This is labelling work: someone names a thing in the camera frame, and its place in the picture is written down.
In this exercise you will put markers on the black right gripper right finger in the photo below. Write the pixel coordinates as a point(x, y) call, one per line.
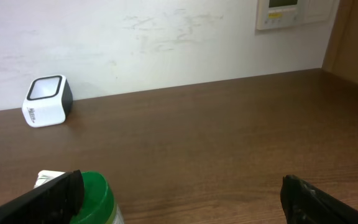
point(304, 203)

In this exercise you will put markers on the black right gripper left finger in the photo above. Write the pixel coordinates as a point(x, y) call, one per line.
point(55, 201)

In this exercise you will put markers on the white tube gold cap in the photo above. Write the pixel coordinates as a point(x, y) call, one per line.
point(46, 176)

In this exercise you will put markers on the green lid jar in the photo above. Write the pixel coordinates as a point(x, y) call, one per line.
point(99, 204)

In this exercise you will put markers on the white barcode scanner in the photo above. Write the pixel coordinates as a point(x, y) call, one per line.
point(48, 101)

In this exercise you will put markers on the brown wooden side panel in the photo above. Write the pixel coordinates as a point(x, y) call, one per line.
point(341, 57)

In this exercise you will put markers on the beige wall thermostat panel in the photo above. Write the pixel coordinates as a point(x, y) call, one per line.
point(276, 14)

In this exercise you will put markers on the beige wall switch plate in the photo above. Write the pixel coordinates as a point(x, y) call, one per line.
point(317, 10)

